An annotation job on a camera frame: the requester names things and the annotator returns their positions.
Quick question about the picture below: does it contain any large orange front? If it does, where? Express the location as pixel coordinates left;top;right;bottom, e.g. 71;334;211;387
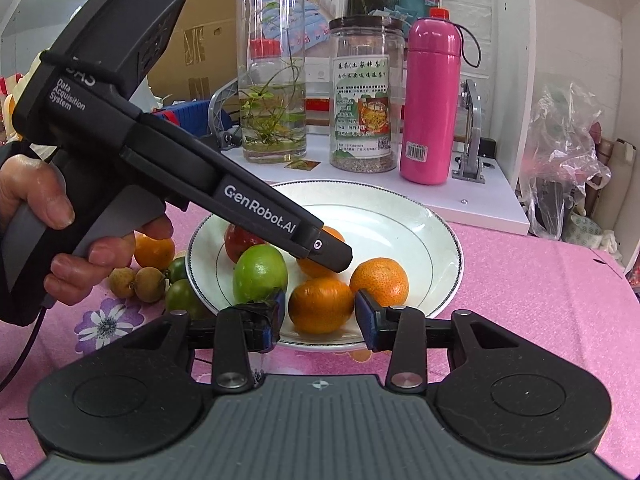
288;276;354;335

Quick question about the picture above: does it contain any green persimmon front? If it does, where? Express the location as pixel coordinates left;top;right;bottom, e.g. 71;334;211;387
165;278;213;320

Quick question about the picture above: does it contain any red wax apple front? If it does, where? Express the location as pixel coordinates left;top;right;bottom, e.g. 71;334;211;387
224;223;265;263

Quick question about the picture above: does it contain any brown longan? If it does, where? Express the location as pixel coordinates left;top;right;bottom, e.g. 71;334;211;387
134;266;165;304
108;266;137;299

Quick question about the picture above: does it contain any orange back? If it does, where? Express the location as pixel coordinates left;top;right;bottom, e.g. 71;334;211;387
134;233;176;271

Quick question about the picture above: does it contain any person's left hand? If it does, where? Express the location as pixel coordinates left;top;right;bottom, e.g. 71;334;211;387
1;150;166;325

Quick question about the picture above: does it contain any white round plate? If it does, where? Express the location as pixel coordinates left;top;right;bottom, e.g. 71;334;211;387
186;180;464;318

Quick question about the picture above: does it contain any blue tool box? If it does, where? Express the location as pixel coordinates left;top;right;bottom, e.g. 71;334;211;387
152;100;239;139

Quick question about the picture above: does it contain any cardboard box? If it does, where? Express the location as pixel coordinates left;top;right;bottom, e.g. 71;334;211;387
148;0;238;105

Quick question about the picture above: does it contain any pink thermos bottle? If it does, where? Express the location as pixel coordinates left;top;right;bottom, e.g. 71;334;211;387
400;8;462;185

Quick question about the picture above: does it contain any grey metal clamp left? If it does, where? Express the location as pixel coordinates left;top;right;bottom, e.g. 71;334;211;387
206;78;242;152

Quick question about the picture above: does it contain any grey metal clamp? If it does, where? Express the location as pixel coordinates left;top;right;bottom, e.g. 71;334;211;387
206;78;242;152
451;79;485;184

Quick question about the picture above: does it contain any grey metal clamp right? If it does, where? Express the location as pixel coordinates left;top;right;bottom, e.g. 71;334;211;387
451;79;485;184

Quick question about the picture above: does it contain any white board platform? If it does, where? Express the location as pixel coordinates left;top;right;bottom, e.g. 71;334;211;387
224;134;529;235

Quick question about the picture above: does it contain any pink floral tablecloth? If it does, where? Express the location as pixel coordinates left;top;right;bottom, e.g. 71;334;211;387
1;224;639;478

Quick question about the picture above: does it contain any tape roll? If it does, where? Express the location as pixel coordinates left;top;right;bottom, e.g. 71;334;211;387
562;212;603;249

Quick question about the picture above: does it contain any clear jar with label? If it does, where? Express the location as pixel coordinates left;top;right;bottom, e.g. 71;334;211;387
330;15;405;174

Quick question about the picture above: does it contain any glass vase with plant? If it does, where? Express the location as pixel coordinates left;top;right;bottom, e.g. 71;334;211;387
236;0;306;164

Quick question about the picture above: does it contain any clear plastic bag right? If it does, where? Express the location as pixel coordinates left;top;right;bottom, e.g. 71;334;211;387
518;73;612;240

